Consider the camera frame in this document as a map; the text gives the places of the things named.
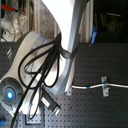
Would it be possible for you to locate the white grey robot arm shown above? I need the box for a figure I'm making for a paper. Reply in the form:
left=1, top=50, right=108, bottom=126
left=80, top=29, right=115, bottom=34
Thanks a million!
left=0, top=0, right=89, bottom=117

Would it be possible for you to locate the small grey clip left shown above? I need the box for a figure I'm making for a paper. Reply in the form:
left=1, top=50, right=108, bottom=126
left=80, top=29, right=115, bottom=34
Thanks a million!
left=66, top=87, right=72, bottom=96

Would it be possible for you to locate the black perforated breadboard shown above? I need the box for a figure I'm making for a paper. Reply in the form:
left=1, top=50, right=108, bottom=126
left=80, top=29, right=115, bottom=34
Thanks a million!
left=0, top=41, right=128, bottom=128

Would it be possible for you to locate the red object in background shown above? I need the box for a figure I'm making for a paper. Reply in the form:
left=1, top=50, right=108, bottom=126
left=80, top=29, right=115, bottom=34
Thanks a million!
left=9, top=3, right=26, bottom=17

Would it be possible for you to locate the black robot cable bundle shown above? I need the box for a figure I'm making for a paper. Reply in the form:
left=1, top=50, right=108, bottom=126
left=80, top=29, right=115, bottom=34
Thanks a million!
left=9, top=33, right=62, bottom=128

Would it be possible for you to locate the white routed cable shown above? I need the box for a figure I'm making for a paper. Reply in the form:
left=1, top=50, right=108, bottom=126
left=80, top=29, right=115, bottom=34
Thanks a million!
left=71, top=83, right=128, bottom=92

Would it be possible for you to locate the silver black cable connector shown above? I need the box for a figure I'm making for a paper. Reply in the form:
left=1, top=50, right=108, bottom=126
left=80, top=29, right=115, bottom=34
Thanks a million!
left=41, top=97, right=61, bottom=115

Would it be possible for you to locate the grey cable clip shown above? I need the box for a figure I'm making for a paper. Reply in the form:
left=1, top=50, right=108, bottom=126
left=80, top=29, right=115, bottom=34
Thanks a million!
left=101, top=76, right=109, bottom=97

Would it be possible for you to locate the blue handled tool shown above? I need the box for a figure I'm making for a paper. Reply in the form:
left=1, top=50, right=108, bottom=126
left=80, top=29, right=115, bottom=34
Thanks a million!
left=90, top=26, right=98, bottom=45

